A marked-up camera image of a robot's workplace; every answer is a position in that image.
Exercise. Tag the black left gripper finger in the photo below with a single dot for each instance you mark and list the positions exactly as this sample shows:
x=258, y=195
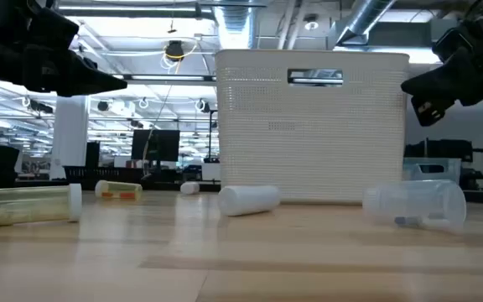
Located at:
x=69, y=75

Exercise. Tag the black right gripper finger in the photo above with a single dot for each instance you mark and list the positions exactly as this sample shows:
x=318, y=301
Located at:
x=430, y=111
x=447, y=81

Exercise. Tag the large clear plastic jar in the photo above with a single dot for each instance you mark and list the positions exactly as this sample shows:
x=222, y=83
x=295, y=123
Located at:
x=417, y=201

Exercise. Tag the white perforated plastic basket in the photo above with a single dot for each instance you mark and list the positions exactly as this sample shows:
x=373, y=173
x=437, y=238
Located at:
x=313, y=138

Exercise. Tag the small amber pill bottle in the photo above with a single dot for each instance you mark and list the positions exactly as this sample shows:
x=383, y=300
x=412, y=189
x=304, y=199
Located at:
x=117, y=191

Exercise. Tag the large yellow-green pill bottle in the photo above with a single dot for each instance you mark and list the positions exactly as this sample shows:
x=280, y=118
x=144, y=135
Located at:
x=23, y=205

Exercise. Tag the small white pill bottle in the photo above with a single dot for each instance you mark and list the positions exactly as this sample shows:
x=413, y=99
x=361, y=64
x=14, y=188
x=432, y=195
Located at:
x=189, y=188

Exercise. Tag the white plastic pill bottle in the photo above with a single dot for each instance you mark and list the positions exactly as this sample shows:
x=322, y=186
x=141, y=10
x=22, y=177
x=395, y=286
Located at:
x=247, y=200

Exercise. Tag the clear plastic storage bin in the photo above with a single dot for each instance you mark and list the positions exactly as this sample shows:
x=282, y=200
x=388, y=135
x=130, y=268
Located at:
x=432, y=168

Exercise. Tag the white building column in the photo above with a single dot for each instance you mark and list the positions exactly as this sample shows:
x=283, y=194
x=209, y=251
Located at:
x=69, y=138

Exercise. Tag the black upright speaker box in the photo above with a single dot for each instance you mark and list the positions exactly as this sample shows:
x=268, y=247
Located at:
x=92, y=154

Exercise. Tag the black lattice crate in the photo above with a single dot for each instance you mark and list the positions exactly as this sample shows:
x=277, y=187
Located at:
x=99, y=175

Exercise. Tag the small blue-grey vial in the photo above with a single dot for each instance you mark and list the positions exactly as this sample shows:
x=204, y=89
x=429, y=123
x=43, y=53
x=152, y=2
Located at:
x=407, y=221

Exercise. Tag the black computer monitor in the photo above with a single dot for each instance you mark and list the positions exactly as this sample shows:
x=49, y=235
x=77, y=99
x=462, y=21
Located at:
x=162, y=144

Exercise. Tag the black equipment with bracket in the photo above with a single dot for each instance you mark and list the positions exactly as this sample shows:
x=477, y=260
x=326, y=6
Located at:
x=443, y=149

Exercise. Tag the silver ventilation duct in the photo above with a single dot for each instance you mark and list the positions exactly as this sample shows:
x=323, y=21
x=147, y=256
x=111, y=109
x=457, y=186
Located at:
x=363, y=19

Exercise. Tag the ribbed silver flexible duct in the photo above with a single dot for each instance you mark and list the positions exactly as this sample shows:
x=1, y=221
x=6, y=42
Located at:
x=233, y=27

